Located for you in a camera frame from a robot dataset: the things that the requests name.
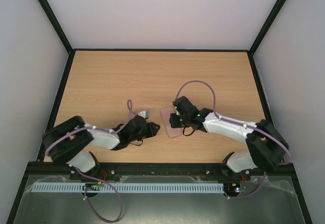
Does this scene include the pink grey glasses case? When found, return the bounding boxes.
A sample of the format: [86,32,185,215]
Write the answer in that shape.
[160,106,182,139]

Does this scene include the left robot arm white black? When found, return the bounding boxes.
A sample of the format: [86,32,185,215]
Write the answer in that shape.
[42,115,160,179]

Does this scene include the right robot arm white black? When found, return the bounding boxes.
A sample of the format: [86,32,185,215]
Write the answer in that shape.
[170,97,289,179]

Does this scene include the light blue slotted cable duct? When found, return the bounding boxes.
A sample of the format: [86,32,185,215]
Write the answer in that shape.
[31,182,224,194]

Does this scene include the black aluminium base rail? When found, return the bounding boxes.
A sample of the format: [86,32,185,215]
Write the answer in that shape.
[26,162,297,178]

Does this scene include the black frame post right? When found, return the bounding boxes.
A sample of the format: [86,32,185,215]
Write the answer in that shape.
[249,0,299,54]

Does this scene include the black frame post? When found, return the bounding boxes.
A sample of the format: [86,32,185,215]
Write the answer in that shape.
[249,0,299,54]
[26,0,74,54]

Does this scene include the black frame post left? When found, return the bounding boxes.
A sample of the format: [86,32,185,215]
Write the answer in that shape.
[26,0,74,54]

